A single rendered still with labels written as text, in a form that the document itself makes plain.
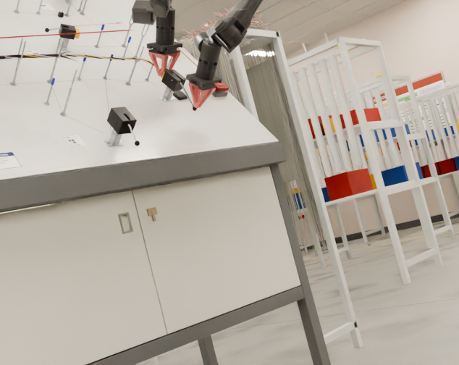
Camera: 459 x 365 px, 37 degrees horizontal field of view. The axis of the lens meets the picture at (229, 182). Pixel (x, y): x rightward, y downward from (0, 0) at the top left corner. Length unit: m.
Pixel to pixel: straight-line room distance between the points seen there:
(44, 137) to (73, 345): 0.53
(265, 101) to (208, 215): 1.26
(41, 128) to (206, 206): 0.52
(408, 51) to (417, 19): 0.47
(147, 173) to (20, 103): 0.39
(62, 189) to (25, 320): 0.32
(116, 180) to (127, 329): 0.38
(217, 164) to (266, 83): 1.21
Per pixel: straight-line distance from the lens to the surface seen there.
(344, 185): 5.03
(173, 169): 1.88
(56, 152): 1.76
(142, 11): 2.10
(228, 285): 1.99
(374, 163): 4.64
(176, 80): 2.09
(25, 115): 1.86
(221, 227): 2.00
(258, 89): 3.17
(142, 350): 1.79
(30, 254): 1.66
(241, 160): 2.06
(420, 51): 10.57
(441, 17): 10.49
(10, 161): 1.69
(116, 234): 1.78
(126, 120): 1.79
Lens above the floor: 0.62
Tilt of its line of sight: 4 degrees up
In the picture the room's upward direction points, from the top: 15 degrees counter-clockwise
